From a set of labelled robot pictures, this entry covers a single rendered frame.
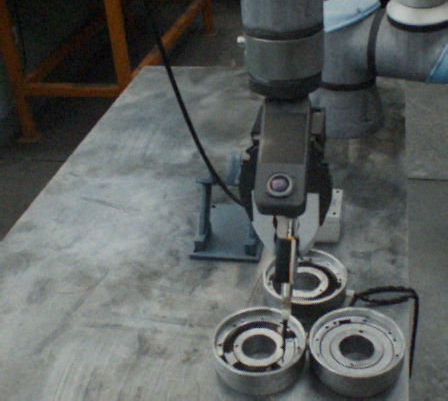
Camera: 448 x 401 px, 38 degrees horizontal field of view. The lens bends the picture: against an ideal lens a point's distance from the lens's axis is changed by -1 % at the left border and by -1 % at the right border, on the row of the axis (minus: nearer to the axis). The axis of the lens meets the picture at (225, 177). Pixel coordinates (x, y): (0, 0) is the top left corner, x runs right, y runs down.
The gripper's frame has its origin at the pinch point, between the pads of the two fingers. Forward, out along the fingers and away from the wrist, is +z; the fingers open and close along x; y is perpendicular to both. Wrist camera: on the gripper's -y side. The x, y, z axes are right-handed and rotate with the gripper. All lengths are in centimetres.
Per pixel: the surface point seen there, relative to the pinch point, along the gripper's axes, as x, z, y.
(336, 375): -6.1, 9.5, -8.5
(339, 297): -5.5, 9.9, 4.1
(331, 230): -3.4, 11.0, 18.9
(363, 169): -7.2, 13.2, 39.4
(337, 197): -3.9, 8.7, 23.8
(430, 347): -27, 93, 79
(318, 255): -2.3, 9.7, 11.5
